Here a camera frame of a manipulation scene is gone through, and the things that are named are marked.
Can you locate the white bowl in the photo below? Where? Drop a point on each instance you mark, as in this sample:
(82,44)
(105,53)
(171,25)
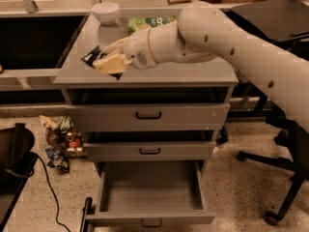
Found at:
(106,12)

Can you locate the green chip bag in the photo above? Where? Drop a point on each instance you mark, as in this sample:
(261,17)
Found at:
(138,23)

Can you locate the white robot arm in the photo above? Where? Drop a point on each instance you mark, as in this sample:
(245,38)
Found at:
(202,31)

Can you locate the dark blue rxbar wrapper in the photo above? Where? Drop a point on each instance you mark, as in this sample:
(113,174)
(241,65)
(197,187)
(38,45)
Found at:
(94,55)

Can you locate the grey drawer cabinet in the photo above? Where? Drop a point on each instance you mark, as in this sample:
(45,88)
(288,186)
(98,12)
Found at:
(168,83)

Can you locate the grey top drawer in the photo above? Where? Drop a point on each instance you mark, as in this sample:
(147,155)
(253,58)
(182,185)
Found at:
(148,117)

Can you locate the pile of snack packages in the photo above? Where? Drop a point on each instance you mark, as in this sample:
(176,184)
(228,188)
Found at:
(64,141)

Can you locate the grey middle drawer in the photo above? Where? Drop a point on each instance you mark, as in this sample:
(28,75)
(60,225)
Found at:
(149,151)

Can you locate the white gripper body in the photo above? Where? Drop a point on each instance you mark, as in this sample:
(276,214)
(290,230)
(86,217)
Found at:
(136,49)

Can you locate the wooden stick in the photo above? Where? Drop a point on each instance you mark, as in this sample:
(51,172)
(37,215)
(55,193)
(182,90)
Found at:
(173,2)

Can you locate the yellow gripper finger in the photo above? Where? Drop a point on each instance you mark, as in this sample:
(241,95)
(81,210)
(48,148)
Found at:
(114,46)
(117,63)

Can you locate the grey open bottom drawer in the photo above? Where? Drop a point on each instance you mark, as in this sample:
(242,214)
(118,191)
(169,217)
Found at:
(150,194)

